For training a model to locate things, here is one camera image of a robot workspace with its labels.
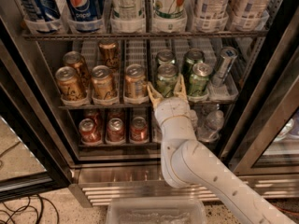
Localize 7up zero bottle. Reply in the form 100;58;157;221
154;0;185;19

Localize blue bottle far left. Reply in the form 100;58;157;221
21;0;61;34

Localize middle wire shelf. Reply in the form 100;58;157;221
58;99;237;111

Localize fridge glass door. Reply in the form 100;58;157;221
223;7;299;175
0;40;72;203

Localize gold can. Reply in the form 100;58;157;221
63;51;91;89
55;66;87;101

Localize gold can rear left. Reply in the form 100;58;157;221
63;51;91;89

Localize red can rear left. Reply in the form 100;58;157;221
83;109;102;128

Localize white bottle far right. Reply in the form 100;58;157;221
229;0;278;21

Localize gold can front left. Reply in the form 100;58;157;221
55;66;87;101

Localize fridge right glass door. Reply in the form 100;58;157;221
223;7;299;175

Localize red can rear middle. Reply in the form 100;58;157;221
107;108;125;120

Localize water bottle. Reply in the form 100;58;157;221
152;117;162;143
197;110;224;143
190;109;198;130

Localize white label bottle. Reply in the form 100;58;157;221
112;0;143;21

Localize water bottle left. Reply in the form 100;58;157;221
152;117;162;143

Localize green can lane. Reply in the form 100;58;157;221
187;63;212;97
156;49;176;65
181;48;205;84

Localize clear plastic bin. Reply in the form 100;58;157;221
106;197;207;224

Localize orange cable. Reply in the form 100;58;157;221
274;203;299;217

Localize red can front right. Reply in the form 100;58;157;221
130;117;148;142

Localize red can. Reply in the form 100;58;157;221
83;109;102;128
78;119;101;143
107;118;124;142
107;108;125;120
130;117;148;142

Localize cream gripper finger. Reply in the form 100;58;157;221
174;74;188;101
147;82;163;109

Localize front green can right lane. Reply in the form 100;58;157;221
187;63;212;97

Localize red can front left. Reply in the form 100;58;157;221
78;119;101;143

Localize fridge left glass door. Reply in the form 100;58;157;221
0;40;72;203

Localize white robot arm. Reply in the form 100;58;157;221
147;76;295;224

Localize top wire shelf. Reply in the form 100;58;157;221
21;30;268;41

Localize steel fridge bottom grille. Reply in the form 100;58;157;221
69;161;299;207

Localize water bottle right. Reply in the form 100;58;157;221
197;110;224;143

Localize blue Pepsi bottle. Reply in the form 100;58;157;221
66;0;105;33

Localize wire shelf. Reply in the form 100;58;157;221
58;99;237;111
21;30;268;41

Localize silver slim can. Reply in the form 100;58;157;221
211;47;238;87

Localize rear green can left lane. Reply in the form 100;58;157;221
156;49;176;65

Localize green can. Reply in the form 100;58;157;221
156;63;178;98

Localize rear green can right lane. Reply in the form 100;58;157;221
181;48;205;84

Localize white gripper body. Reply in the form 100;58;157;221
154;97;196;142

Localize black cables on floor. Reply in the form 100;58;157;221
0;193;61;224

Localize water bottle middle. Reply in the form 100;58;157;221
190;109;198;130

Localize red can front middle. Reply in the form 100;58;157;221
107;118;124;142

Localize gold can lane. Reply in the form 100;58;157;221
125;63;147;99
98;40;120;70
92;65;117;100

